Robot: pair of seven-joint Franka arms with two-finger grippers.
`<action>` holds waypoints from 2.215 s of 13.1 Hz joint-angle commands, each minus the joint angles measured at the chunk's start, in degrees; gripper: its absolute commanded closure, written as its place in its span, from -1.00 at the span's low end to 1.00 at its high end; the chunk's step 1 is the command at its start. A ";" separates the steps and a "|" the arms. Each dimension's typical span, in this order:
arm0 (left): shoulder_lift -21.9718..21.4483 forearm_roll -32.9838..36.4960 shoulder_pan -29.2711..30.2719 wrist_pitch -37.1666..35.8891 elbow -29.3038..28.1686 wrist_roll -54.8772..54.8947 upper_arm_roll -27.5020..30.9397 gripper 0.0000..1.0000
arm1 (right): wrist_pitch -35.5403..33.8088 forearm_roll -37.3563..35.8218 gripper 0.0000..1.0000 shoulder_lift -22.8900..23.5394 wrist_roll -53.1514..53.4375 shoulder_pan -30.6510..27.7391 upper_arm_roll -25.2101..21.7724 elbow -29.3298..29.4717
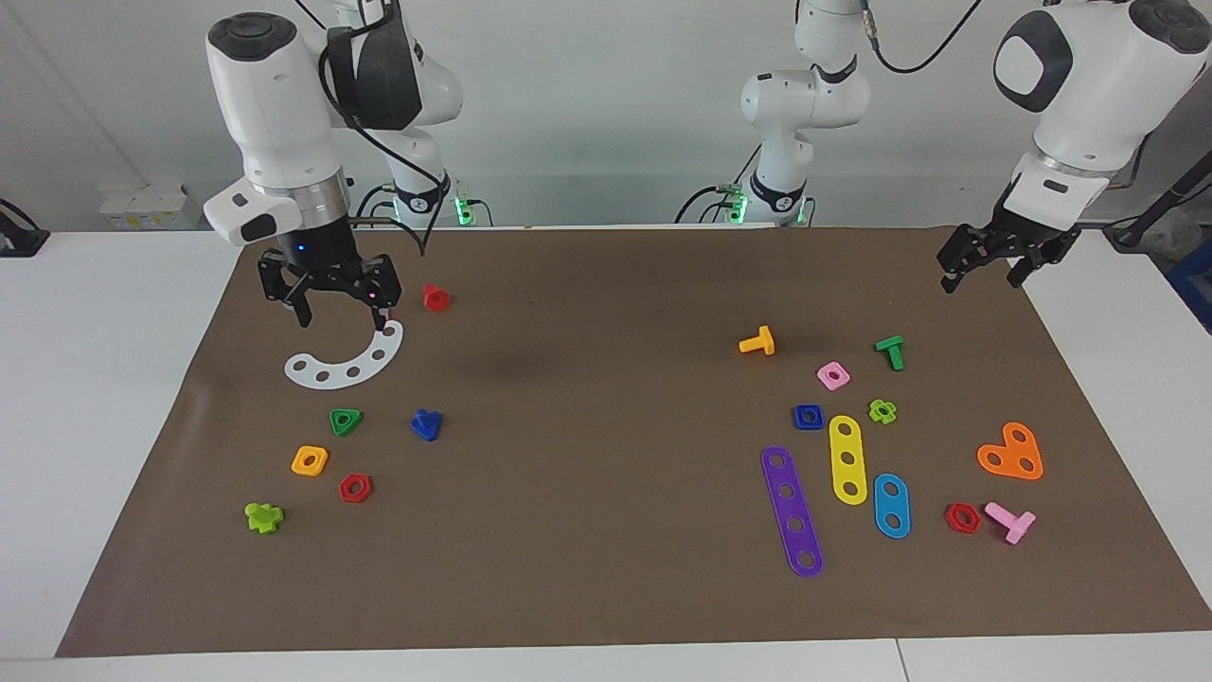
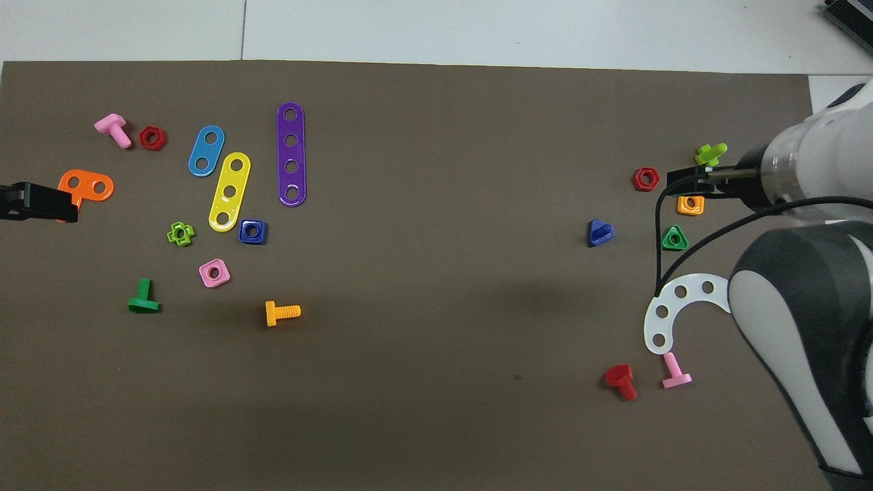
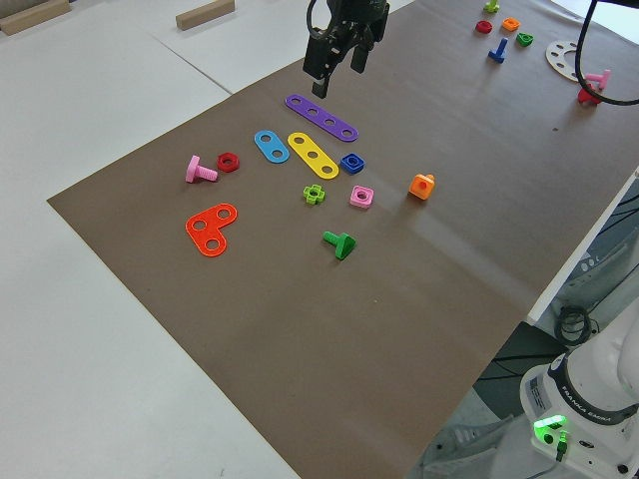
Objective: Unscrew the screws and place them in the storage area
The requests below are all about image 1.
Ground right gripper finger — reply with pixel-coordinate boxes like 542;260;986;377
352;256;401;332
258;254;315;330

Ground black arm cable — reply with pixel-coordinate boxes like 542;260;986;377
317;0;448;257
860;0;986;75

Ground black pole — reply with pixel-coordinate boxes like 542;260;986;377
1103;152;1212;252

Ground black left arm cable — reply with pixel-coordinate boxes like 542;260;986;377
860;0;986;75

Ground purple four-hole plate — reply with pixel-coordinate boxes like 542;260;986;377
760;445;825;579

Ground black device with cable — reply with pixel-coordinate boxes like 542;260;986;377
0;199;50;259

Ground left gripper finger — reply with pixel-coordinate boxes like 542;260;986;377
1007;246;1047;288
937;225;990;293

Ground brown table mat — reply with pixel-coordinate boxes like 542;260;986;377
55;225;1212;658

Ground white curved perforated plate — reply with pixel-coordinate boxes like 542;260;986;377
284;320;405;390

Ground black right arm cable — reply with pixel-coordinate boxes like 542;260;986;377
317;0;448;257

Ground orange heart-shaped plate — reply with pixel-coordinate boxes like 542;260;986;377
976;422;1044;481

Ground blue crate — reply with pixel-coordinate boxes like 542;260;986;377
1167;242;1212;332

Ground yellow three-hole plate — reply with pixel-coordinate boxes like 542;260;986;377
829;415;868;507

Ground black base cable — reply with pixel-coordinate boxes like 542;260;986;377
675;183;758;225

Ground white box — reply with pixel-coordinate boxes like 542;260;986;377
99;183;209;231

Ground blue two-hole plate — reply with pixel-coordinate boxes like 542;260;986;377
873;473;912;540

